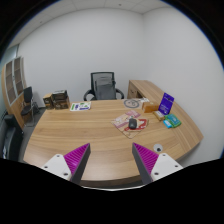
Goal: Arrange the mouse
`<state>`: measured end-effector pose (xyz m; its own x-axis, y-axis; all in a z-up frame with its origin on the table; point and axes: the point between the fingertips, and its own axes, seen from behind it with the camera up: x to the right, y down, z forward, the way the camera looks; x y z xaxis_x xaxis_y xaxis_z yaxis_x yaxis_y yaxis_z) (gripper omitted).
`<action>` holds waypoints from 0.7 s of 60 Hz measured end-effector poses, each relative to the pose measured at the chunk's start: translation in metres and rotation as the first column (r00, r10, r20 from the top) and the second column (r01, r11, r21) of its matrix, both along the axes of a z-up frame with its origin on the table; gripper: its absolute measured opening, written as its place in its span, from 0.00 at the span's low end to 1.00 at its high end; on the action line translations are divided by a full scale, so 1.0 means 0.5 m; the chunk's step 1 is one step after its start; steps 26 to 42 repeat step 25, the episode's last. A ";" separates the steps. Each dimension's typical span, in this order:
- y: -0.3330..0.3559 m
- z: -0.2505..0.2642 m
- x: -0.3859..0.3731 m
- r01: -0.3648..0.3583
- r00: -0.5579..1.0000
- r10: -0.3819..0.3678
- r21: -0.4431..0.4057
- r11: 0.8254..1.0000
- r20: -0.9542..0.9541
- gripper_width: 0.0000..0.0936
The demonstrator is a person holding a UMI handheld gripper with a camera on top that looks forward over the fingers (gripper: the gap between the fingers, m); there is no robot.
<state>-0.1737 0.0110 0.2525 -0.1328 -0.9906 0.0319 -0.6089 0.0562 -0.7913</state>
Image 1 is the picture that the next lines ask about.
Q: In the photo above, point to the small blue packet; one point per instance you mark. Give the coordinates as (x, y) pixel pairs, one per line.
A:
(167, 124)

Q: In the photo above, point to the white paper sheet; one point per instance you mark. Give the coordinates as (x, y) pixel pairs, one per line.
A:
(144, 100)

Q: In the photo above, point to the grey backpack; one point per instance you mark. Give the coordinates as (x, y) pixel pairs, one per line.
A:
(105, 88)

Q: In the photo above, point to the orange cardboard box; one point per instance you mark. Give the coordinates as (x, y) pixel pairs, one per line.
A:
(150, 107)

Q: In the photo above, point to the black mesh office chair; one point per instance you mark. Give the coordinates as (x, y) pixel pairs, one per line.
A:
(93, 75)

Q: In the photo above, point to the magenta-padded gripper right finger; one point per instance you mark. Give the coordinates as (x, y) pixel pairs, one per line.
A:
(161, 165)

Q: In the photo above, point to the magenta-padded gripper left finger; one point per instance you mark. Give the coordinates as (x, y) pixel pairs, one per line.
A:
(60, 165)

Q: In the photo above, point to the white sticker sheet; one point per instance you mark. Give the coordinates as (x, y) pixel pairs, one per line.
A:
(80, 106)

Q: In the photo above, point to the small brown carton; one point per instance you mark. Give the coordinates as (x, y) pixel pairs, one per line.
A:
(48, 101)

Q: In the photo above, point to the wooden side cabinet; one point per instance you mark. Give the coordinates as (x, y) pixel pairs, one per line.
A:
(141, 87)

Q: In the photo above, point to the small tan box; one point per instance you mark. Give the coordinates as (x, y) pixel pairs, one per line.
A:
(159, 115)

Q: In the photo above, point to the purple card package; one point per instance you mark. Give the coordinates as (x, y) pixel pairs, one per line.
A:
(166, 104)

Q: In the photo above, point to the wooden shelf unit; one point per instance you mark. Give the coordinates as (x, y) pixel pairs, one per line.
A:
(13, 86)

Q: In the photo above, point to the black visitor chair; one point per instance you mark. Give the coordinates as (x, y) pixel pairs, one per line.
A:
(27, 95)

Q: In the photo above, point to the open black box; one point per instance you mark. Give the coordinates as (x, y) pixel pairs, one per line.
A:
(60, 95)

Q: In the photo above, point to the large brown carton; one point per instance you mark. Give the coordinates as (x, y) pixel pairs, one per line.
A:
(61, 104)

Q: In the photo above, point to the green packet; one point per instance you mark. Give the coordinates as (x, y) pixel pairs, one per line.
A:
(174, 120)

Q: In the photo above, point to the black leather armchair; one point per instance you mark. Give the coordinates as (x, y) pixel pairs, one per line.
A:
(10, 140)

